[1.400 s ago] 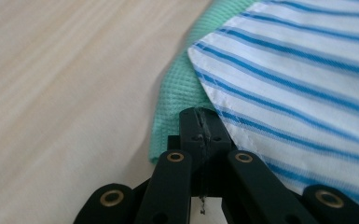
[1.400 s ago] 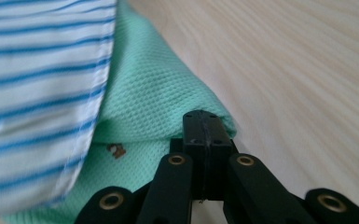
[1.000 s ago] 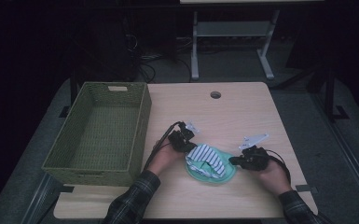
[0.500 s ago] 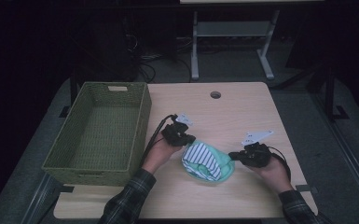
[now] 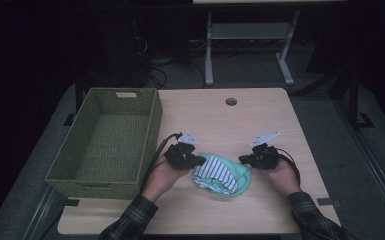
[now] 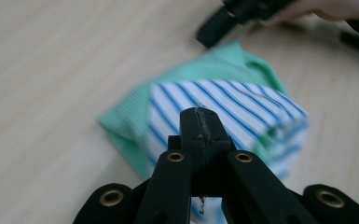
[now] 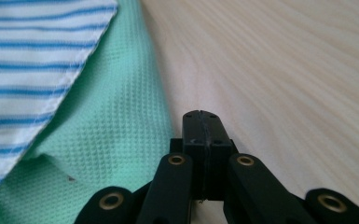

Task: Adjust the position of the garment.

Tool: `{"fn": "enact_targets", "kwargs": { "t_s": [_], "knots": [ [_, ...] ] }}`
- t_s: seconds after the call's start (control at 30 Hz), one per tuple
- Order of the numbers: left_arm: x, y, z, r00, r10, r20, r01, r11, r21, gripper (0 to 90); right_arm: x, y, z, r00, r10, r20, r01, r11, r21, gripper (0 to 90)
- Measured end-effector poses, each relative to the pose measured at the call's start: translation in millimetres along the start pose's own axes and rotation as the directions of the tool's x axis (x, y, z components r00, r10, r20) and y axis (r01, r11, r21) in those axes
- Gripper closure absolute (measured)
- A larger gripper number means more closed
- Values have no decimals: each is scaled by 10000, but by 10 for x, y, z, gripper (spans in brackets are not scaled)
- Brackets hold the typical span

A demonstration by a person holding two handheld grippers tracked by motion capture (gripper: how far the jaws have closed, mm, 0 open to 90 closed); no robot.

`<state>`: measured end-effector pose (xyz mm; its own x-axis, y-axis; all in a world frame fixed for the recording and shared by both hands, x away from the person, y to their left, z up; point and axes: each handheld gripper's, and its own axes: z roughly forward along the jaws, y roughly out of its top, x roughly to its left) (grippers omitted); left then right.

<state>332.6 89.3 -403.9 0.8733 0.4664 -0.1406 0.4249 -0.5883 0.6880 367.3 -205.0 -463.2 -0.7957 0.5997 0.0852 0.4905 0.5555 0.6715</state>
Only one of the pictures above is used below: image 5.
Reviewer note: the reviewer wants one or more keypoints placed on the person's left hand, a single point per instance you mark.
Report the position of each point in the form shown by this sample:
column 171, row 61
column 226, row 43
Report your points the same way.
column 163, row 180

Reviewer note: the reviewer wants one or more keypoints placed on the green woven basket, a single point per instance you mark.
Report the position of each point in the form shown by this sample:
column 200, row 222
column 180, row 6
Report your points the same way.
column 113, row 133

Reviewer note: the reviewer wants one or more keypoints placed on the grey metal stand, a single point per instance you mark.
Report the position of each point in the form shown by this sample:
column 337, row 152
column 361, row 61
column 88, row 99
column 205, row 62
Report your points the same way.
column 250, row 31

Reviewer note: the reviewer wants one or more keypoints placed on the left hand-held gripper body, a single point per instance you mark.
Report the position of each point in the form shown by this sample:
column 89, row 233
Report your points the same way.
column 180, row 155

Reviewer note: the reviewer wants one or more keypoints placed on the black tape strip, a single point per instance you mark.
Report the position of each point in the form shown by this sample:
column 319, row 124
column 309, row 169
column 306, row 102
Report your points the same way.
column 72, row 202

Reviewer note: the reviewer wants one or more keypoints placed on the mint green garment striped lining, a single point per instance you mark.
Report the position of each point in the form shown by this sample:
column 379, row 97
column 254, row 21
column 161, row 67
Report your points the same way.
column 223, row 175

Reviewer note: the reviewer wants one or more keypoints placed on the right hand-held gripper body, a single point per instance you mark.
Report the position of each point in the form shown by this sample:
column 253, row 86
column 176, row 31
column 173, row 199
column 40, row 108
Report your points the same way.
column 265, row 155

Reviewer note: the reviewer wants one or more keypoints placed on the grey tape strip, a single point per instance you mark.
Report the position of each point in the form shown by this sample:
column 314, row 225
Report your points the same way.
column 328, row 201

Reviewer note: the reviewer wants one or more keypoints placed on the aluminium floor rail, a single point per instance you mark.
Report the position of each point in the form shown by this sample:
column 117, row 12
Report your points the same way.
column 43, row 213
column 373, row 166

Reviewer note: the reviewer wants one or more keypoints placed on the black floor stand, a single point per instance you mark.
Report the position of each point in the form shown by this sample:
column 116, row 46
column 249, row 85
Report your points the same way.
column 358, row 106

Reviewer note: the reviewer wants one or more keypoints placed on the person's right hand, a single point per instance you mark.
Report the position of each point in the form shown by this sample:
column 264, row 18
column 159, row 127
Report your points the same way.
column 285, row 178

